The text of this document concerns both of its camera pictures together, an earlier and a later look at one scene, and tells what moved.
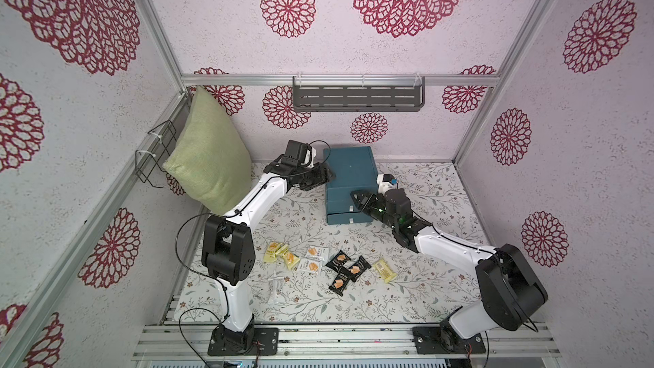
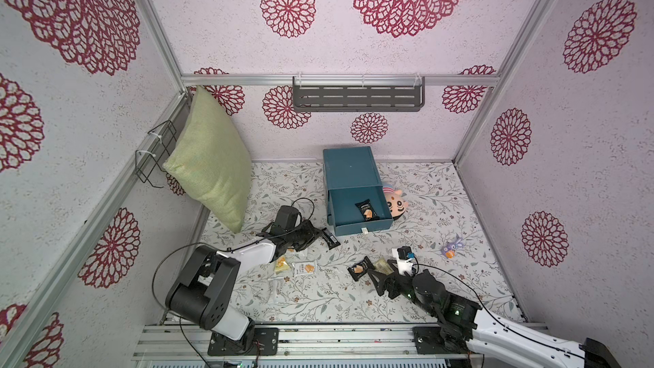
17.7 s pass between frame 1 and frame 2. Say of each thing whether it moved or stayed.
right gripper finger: moved
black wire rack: stayed
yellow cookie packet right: stayed
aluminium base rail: stayed
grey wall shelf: stayed
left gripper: moved
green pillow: stayed
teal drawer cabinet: moved
